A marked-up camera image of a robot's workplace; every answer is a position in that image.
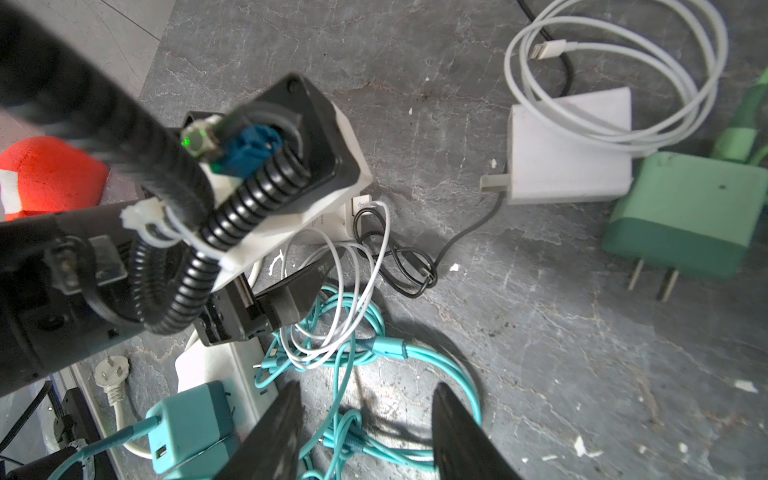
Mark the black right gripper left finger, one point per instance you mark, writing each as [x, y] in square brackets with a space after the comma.
[271, 450]

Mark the beige labelled charger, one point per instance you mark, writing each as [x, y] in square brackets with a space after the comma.
[336, 224]

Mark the white charger with label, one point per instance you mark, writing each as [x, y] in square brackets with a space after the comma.
[544, 166]

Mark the red plush toy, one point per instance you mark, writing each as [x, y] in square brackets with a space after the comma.
[43, 175]

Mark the green charger left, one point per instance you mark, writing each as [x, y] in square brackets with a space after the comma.
[690, 215]

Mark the white multicolour power strip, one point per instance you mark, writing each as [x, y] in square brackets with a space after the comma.
[234, 365]

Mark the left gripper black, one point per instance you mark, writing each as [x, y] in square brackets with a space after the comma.
[233, 314]

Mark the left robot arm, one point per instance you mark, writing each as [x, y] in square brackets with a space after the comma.
[53, 312]

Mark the teal charger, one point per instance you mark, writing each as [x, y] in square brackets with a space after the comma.
[195, 437]

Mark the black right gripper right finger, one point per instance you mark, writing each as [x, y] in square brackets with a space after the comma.
[461, 448]

